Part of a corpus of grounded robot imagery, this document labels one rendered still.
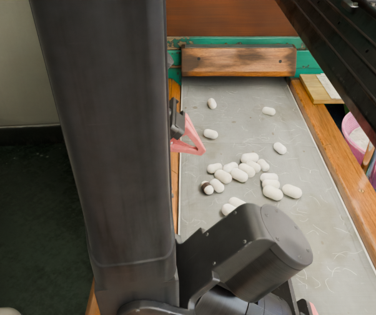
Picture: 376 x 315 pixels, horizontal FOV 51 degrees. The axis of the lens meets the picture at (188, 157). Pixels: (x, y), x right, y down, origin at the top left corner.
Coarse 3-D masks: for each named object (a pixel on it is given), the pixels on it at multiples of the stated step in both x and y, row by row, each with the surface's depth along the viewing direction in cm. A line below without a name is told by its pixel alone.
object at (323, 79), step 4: (320, 76) 106; (324, 76) 106; (320, 80) 104; (324, 80) 104; (328, 80) 104; (324, 84) 102; (328, 84) 102; (328, 88) 100; (332, 88) 100; (328, 92) 98; (332, 92) 98; (336, 92) 98; (332, 96) 96; (336, 96) 96
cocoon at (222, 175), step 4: (216, 172) 76; (220, 172) 75; (224, 172) 75; (216, 176) 76; (220, 176) 75; (224, 176) 74; (228, 176) 74; (220, 180) 75; (224, 180) 74; (228, 180) 74
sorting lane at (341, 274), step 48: (192, 96) 105; (240, 96) 105; (288, 96) 105; (192, 144) 86; (240, 144) 86; (288, 144) 86; (192, 192) 74; (240, 192) 74; (336, 192) 74; (336, 240) 64; (336, 288) 57
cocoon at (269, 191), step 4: (264, 188) 72; (268, 188) 71; (272, 188) 71; (276, 188) 71; (264, 192) 72; (268, 192) 71; (272, 192) 71; (276, 192) 71; (280, 192) 71; (268, 196) 72; (272, 196) 71; (276, 196) 70; (280, 196) 70; (276, 200) 71
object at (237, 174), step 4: (236, 168) 76; (232, 172) 76; (236, 172) 75; (240, 172) 75; (244, 172) 75; (232, 176) 76; (236, 176) 75; (240, 176) 75; (244, 176) 75; (240, 180) 75; (244, 180) 75
